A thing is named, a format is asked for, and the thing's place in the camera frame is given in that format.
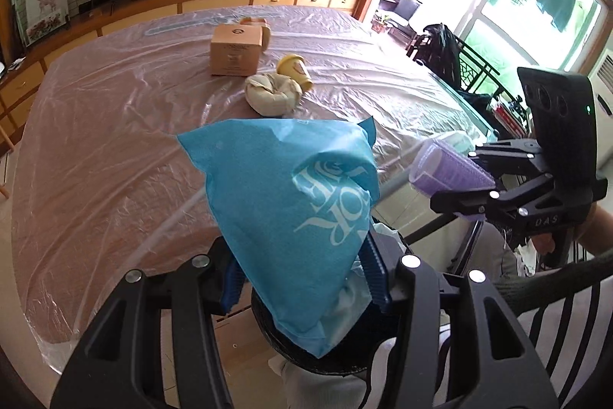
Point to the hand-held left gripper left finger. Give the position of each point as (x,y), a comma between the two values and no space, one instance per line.
(231,289)

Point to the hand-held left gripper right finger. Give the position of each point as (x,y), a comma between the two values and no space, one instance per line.
(376,275)

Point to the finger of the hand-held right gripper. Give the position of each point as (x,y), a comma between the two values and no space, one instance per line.
(479,199)
(507,152)

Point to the purple ribbed cup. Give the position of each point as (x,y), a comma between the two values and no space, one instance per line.
(445,174)

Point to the blue non-woven bag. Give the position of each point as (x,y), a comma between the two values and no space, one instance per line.
(277,198)

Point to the person's right hand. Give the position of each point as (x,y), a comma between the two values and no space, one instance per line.
(586,229)

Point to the glass top side table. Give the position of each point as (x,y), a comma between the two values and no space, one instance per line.
(483,121)

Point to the white air conditioner unit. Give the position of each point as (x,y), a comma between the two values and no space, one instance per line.
(603,88)

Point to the dark wooden chair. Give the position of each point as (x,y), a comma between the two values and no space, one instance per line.
(471,71)

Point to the black jacket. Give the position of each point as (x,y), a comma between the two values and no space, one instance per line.
(440,54)

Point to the black spindle chair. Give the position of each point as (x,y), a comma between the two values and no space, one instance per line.
(586,332)

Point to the balcony sofa chair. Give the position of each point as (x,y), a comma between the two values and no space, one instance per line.
(404,9)

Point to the clear plastic table cover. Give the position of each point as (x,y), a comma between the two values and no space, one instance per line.
(119,150)

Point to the potted plant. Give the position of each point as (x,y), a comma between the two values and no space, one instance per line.
(380,22)

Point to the cream crumpled cloth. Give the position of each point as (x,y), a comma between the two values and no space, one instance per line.
(270,95)

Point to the yellow paper cup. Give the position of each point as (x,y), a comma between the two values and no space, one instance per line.
(294,71)

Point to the brown cardboard box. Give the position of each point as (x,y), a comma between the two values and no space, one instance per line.
(234,49)

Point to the red flower picture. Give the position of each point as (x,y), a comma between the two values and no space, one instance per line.
(45,29)

